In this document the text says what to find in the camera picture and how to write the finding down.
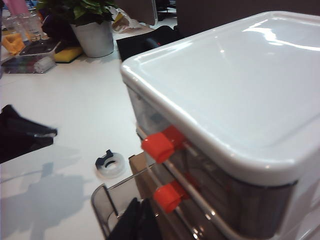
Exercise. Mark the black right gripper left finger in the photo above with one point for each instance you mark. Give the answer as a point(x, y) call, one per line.
point(128, 220)

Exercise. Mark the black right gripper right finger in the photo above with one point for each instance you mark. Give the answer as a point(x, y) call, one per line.
point(150, 225)

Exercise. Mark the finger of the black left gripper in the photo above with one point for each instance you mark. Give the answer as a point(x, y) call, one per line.
point(20, 147)
point(25, 122)

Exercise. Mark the transparent tape roll black cutter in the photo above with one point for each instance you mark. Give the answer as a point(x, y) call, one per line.
point(110, 166)

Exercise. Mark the shiny clear tray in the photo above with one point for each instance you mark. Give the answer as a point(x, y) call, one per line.
point(20, 65)

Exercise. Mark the small white cylinder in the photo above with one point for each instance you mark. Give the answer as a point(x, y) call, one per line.
point(44, 64)

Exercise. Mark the silver flat device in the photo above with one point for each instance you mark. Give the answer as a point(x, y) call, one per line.
point(37, 48)

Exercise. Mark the orange-yellow block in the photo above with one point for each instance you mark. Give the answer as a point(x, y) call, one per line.
point(12, 43)

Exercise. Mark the yellow sponge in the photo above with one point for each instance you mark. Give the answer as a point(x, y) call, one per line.
point(67, 53)

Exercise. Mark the clear plastic bottle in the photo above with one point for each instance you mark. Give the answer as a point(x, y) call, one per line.
point(31, 25)
point(11, 23)

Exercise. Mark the dark bag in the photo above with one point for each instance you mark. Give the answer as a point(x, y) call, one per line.
point(57, 30)

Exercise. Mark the white plant pot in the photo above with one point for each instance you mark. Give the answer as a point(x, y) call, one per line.
point(95, 37)

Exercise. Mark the pink item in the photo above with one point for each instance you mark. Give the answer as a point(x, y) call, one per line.
point(17, 6)

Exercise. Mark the green leafy plant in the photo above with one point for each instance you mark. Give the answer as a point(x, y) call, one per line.
point(85, 10)

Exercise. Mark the black soft pad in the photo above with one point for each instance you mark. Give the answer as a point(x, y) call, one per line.
point(132, 47)

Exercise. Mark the crumpled plastic bag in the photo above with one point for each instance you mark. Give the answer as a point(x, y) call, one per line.
point(125, 20)

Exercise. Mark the grey-brown desk partition panel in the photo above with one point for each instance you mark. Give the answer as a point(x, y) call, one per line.
point(225, 12)

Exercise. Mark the white drawer cabinet frame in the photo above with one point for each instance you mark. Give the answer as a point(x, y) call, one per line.
point(225, 87)

